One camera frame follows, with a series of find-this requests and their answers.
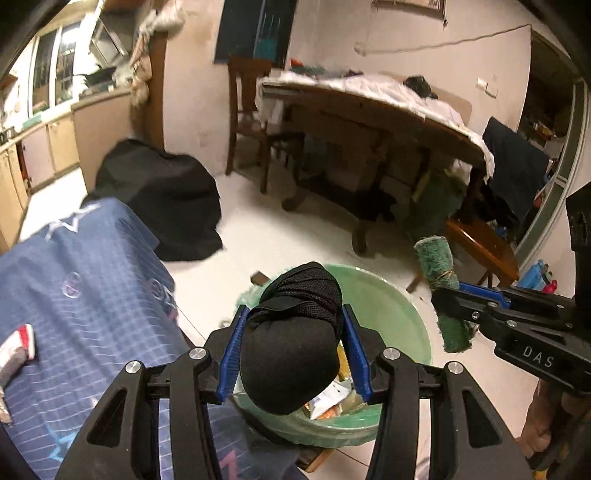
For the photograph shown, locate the black cloth ball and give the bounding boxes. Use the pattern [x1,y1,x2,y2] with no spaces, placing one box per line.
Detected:
[240,261,343,416]

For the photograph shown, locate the dark wooden table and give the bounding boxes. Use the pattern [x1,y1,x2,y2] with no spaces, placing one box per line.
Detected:
[256,76,490,257]

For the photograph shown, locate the wall cable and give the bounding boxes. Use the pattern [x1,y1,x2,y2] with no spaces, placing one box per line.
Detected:
[355,24,532,54]

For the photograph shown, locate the person's right hand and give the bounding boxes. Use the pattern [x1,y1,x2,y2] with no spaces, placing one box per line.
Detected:
[519,383,571,469]

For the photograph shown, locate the wooden dining chair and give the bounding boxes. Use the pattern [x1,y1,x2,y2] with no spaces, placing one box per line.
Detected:
[225,54,305,195]

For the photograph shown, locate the green cloth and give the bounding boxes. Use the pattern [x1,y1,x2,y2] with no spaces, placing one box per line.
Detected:
[414,235,474,354]

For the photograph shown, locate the black plastic bag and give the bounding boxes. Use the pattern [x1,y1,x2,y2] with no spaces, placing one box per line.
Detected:
[403,75,438,99]

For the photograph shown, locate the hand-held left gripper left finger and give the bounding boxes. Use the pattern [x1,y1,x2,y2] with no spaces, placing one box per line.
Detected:
[54,305,252,480]

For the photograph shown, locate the green sack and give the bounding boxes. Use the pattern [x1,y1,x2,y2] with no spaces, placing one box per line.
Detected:
[402,171,467,241]

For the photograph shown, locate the white cloth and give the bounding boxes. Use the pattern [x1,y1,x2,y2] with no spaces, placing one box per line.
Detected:
[256,69,495,178]

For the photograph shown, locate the blue checked tablecloth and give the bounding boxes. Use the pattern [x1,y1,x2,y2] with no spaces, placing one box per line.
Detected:
[0,198,296,480]

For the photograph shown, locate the brown wooden chair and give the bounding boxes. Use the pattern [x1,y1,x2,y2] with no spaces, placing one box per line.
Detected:
[406,217,520,294]

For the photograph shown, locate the dark jacket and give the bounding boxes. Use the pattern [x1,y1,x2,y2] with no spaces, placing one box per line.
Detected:
[482,116,550,232]

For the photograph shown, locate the black wok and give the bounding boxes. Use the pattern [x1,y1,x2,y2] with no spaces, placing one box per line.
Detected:
[81,67,118,84]

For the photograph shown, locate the framed picture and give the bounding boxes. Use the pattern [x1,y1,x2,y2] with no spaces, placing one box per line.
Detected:
[372,0,448,19]

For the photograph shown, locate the kitchen window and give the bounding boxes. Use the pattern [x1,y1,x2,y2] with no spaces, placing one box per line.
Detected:
[30,23,88,116]

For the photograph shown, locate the dark window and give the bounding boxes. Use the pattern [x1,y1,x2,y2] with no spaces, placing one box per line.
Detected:
[213,0,297,65]

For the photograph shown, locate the hanging cloths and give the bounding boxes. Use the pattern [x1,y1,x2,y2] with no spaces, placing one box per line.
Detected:
[129,32,153,107]

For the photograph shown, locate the black cloth cover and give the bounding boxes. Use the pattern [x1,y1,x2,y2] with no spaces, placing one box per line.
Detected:
[85,138,225,263]

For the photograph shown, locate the blue plastic toy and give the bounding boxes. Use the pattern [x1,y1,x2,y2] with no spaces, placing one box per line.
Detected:
[519,259,548,289]

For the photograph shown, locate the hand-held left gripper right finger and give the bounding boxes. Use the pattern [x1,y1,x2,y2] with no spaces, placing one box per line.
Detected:
[342,305,527,480]

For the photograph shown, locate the green lined waste bin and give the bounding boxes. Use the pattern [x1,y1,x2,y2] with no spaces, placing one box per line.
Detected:
[222,263,435,448]

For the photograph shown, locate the white hanging plastic bag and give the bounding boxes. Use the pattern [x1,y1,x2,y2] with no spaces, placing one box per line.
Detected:
[139,0,185,33]

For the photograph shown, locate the beige kitchen cabinets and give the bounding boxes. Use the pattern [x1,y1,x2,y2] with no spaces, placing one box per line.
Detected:
[0,88,134,252]

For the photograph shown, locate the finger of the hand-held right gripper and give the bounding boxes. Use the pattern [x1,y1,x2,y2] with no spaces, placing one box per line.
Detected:
[457,282,513,310]
[431,286,509,335]

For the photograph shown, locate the red white wrapper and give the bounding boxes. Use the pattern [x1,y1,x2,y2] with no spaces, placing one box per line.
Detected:
[0,323,37,384]

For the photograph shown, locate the steel range hood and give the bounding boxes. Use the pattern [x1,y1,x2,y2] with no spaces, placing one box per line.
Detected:
[90,14,127,58]

